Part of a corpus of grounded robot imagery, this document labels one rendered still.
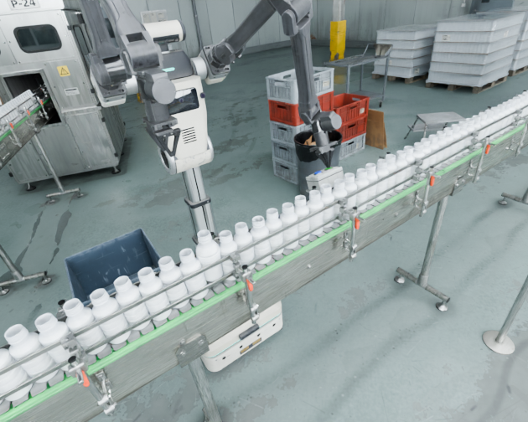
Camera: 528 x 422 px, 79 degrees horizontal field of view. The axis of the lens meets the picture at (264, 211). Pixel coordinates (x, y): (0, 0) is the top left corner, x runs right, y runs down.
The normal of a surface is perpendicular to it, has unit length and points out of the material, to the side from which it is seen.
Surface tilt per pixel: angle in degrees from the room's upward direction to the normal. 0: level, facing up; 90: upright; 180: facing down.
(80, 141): 90
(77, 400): 90
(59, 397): 90
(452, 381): 0
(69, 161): 90
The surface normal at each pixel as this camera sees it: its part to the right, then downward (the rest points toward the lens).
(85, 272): 0.57, 0.40
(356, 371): -0.09, -0.83
